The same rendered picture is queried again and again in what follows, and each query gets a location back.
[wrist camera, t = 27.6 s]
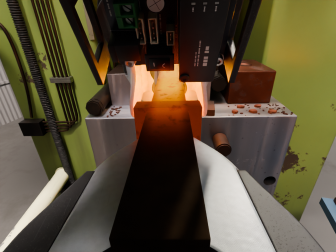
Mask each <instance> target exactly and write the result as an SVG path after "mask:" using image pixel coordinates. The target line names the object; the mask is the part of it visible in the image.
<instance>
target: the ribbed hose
mask: <svg viewBox="0 0 336 252"><path fill-rule="evenodd" d="M6 2H7V5H8V8H9V10H10V13H11V14H10V15H11V16H12V17H11V18H13V19H12V20H13V21H14V22H13V23H14V26H15V28H16V29H15V30H16V31H17V33H18V34H17V35H19V36H18V37H19V40H20V42H21V43H20V44H21V46H22V49H23V51H24V52H23V53H25V54H24V55H25V58H26V60H27V64H28V66H29V68H30V69H29V70H30V72H31V74H32V75H31V76H32V78H33V81H34V84H35V87H36V91H37V93H38V96H39V100H40V102H41V105H42V108H43V111H44V113H45V117H46V120H47V123H48V126H49V129H50V132H51V135H52V138H53V140H54V143H55V146H56V149H57V152H58V155H59V158H60V161H61V163H62V167H63V169H64V172H65V173H66V174H67V175H68V176H69V178H68V181H67V182H66V184H65V185H64V187H63V188H62V190H61V191H60V193H61V194H62V193H63V192H64V191H65V190H66V189H67V188H69V187H70V186H71V185H72V184H73V183H74V182H75V181H76V180H75V177H74V174H73V171H72V168H71V165H70V162H69V158H68V155H67V153H66V149H65V146H64V142H63V139H62V136H61V134H60V132H58V131H59V129H57V128H58V126H56V125H57V123H55V122H56V121H57V120H56V117H55V114H54V111H53V109H52V106H51V102H50V99H49V96H48V94H47V93H48V92H47V90H46V87H45V85H44V84H45V83H44V81H43V78H42V75H41V71H40V68H39V65H38V62H37V59H36V56H35V53H34V52H35V51H33V50H34V49H33V47H32V44H31V40H30V38H29V37H30V36H29V34H28V31H27V28H26V26H25V25H26V24H25V21H24V19H23V18H24V17H23V16H22V15H23V14H21V13H22V12H21V9H20V6H19V5H20V4H18V1H17V0H6Z"/></svg>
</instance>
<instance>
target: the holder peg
mask: <svg viewBox="0 0 336 252"><path fill-rule="evenodd" d="M212 142H213V145H214V148H215V150H216V151H217V152H219V153H220V154H222V155H223V156H224V157H226V156H228V155H229V154H230V153H231V152H232V148H231V145H230V143H229V141H228V139H227V136H226V135H225V134H223V133H217V134H215V135H214V136H213V138H212Z"/></svg>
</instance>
